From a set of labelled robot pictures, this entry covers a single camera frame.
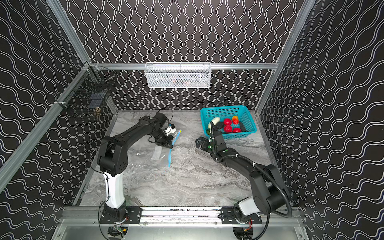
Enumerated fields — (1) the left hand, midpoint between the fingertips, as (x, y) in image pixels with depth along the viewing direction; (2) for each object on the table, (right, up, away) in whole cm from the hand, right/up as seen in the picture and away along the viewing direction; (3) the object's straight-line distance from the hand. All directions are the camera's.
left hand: (176, 148), depth 90 cm
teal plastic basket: (+48, +16, +17) cm, 53 cm away
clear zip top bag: (-19, -5, +8) cm, 21 cm away
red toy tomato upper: (+35, +17, +19) cm, 43 cm away
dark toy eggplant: (+29, +14, +17) cm, 36 cm away
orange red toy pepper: (+41, +18, +20) cm, 49 cm away
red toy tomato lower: (+34, +11, +14) cm, 39 cm away
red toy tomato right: (+40, +10, +14) cm, 44 cm away
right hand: (+15, +3, 0) cm, 16 cm away
